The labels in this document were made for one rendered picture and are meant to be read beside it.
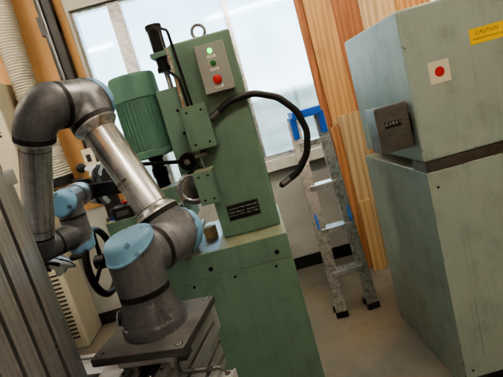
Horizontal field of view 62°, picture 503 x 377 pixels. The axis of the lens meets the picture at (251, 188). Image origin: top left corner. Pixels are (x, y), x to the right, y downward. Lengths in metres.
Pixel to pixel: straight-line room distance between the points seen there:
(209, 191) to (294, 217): 1.70
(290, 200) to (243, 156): 1.58
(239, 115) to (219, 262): 0.52
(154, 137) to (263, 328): 0.80
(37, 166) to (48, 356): 0.44
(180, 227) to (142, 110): 0.65
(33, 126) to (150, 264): 0.41
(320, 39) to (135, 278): 2.28
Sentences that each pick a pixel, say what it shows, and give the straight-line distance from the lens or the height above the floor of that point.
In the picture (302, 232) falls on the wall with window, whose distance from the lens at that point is 3.13.
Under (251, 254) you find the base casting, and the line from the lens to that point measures 1.48.
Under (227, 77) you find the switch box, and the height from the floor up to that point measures 1.36.
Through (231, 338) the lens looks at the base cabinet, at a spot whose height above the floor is 0.46.
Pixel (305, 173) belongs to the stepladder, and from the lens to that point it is 2.31.
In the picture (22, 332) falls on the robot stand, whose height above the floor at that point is 0.96.
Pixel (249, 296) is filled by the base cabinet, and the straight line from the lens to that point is 1.54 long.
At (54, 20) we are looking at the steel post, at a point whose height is 2.09.
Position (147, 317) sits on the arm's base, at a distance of 0.97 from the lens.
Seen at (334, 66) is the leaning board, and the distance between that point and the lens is 2.91.
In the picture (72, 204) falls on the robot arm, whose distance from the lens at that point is 1.27.
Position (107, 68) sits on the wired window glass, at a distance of 3.15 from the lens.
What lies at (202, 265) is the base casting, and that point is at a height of 0.76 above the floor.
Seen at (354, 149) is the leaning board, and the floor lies 0.81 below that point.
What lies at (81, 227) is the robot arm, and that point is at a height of 1.04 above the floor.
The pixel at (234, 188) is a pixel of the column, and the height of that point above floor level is 0.98.
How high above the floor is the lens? 1.24
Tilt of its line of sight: 11 degrees down
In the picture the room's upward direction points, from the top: 16 degrees counter-clockwise
